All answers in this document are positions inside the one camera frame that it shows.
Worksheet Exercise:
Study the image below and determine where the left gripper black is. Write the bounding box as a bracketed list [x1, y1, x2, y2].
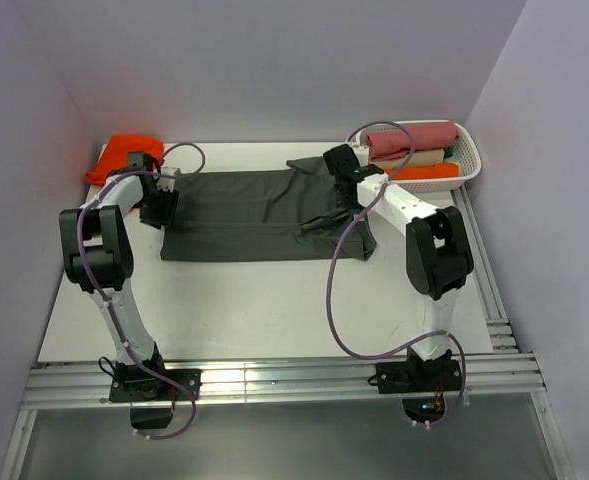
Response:
[137, 185, 179, 231]

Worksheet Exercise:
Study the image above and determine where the dark grey t shirt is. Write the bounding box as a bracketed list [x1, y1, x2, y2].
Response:
[160, 157, 377, 262]

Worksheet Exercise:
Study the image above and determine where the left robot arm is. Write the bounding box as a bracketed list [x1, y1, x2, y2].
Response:
[59, 152, 200, 403]

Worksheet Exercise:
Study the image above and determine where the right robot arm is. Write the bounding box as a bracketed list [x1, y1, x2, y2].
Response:
[323, 144, 474, 394]

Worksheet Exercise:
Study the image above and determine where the rolled pink t shirt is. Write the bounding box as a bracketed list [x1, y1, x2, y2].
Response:
[365, 121, 459, 161]

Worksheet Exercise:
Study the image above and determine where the orange t shirt on table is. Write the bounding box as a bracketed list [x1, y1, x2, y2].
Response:
[85, 134, 164, 186]

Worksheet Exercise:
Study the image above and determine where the rolled beige t shirt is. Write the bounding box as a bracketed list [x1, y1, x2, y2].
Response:
[369, 149, 444, 171]

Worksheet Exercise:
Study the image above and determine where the rolled orange t shirt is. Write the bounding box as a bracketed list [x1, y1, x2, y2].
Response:
[384, 163, 459, 181]

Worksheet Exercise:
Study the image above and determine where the white plastic basket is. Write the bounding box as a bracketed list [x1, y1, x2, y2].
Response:
[347, 120, 481, 193]

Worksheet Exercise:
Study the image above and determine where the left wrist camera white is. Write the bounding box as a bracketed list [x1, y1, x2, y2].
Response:
[156, 166, 182, 192]

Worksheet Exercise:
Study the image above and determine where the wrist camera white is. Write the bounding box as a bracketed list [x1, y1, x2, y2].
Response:
[349, 143, 370, 166]
[156, 166, 182, 192]

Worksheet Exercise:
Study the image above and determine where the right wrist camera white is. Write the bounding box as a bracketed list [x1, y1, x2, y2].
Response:
[349, 143, 370, 166]

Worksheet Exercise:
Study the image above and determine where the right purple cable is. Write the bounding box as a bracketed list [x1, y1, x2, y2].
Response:
[326, 119, 468, 429]

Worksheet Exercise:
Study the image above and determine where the purple cable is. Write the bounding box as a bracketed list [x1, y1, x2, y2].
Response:
[75, 142, 206, 442]
[326, 119, 468, 429]

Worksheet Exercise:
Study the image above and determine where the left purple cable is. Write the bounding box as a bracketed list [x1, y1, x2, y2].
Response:
[75, 142, 206, 442]

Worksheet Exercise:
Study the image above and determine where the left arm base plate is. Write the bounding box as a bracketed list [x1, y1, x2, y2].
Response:
[109, 364, 201, 431]

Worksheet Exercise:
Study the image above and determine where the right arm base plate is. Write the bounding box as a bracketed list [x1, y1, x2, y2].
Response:
[367, 357, 467, 429]

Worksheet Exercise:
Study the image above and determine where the aluminium rail frame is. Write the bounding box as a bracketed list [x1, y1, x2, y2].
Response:
[2, 189, 575, 479]

